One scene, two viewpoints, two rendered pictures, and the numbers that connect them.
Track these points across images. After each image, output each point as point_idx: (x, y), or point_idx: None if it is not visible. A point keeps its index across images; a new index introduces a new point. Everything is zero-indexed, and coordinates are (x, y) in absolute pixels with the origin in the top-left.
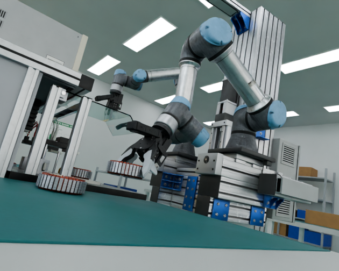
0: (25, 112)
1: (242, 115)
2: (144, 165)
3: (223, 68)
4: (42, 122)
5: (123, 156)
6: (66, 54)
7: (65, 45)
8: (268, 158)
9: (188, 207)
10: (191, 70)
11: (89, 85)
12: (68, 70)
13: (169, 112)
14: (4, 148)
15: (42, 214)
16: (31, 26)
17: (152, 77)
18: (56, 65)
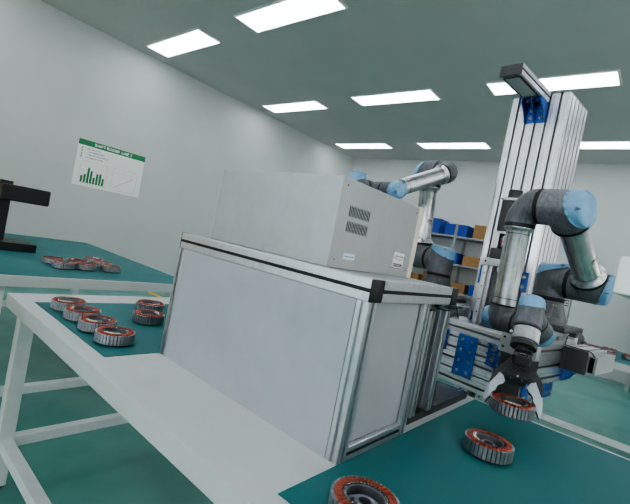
0: (419, 357)
1: (557, 280)
2: (537, 406)
3: (569, 244)
4: (422, 358)
5: (495, 383)
6: (407, 241)
7: (407, 230)
8: (578, 332)
9: (463, 374)
10: (526, 240)
11: (455, 299)
12: (446, 290)
13: (534, 323)
14: (406, 403)
15: None
16: (386, 219)
17: (411, 190)
18: (440, 290)
